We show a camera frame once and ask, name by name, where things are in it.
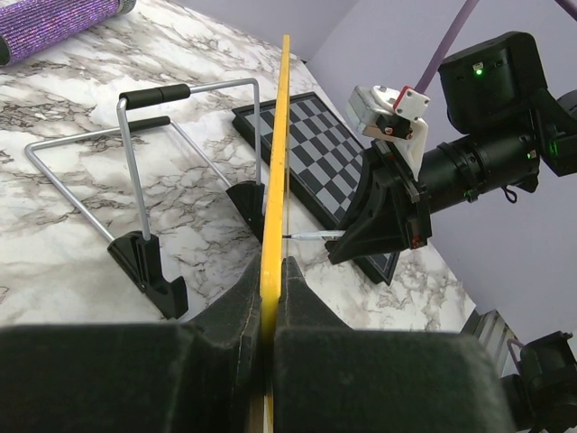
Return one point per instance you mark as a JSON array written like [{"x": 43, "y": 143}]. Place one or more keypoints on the white marker pen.
[{"x": 325, "y": 235}]

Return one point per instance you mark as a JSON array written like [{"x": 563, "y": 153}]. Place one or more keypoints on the yellow framed whiteboard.
[{"x": 272, "y": 245}]

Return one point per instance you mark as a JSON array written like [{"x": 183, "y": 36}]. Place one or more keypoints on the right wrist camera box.
[{"x": 391, "y": 115}]

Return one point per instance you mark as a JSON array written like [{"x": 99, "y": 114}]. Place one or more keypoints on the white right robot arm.
[{"x": 498, "y": 100}]

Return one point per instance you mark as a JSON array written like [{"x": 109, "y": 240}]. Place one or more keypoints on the purple glitter microphone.
[{"x": 28, "y": 27}]

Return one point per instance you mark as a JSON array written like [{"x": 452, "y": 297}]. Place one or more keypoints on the black white chessboard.
[{"x": 325, "y": 165}]

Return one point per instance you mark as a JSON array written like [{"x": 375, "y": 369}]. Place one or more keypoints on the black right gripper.
[{"x": 390, "y": 212}]

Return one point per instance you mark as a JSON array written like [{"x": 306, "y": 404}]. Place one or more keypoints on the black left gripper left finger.
[{"x": 200, "y": 376}]

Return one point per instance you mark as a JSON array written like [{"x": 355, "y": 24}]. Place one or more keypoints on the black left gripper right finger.
[{"x": 329, "y": 377}]

